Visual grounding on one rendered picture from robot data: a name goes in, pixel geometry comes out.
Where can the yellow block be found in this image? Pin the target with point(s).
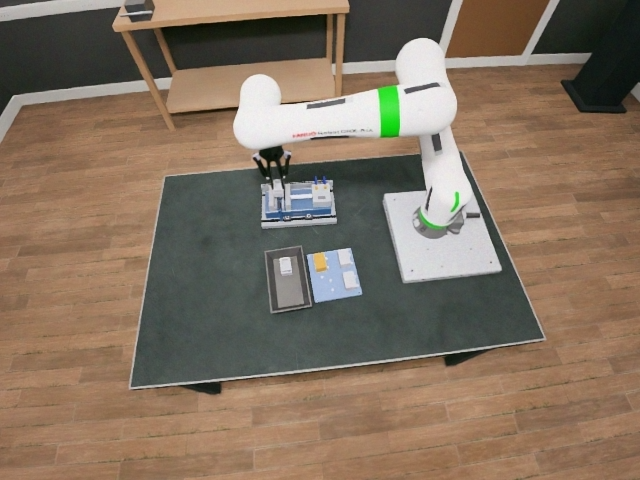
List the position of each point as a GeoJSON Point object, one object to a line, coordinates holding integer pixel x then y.
{"type": "Point", "coordinates": [320, 264]}

